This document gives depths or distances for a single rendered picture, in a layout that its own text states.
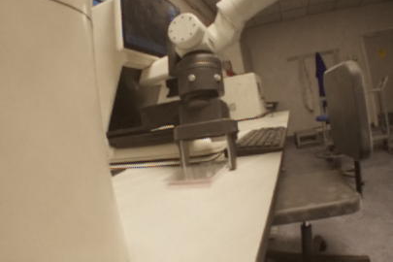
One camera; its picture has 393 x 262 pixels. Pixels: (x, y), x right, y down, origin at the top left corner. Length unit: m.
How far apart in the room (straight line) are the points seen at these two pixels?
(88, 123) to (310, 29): 6.00
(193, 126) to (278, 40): 5.62
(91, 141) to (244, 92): 2.24
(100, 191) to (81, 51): 0.09
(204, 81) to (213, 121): 0.07
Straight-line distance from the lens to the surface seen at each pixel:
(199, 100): 0.46
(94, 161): 0.17
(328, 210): 0.98
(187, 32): 0.48
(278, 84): 5.88
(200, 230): 0.24
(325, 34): 6.11
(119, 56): 0.78
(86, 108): 0.17
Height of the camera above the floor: 0.85
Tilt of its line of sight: 1 degrees up
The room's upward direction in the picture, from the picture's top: 9 degrees counter-clockwise
